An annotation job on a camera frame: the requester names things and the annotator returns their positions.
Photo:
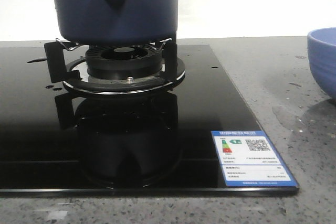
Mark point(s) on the blue ceramic bowl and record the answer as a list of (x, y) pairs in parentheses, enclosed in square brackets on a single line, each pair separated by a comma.
[(321, 56)]

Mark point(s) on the blue energy label sticker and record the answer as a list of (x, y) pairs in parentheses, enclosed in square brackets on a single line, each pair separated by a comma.
[(249, 159)]

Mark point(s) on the black metal pot support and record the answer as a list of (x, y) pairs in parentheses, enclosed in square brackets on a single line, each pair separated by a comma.
[(75, 76)]

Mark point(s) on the black round gas burner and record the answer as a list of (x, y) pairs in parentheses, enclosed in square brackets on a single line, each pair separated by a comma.
[(119, 63)]

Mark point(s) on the dark blue cooking pot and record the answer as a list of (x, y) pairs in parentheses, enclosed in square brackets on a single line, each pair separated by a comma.
[(116, 22)]

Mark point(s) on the black glass gas stove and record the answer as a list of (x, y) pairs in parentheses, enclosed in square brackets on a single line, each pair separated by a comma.
[(58, 142)]

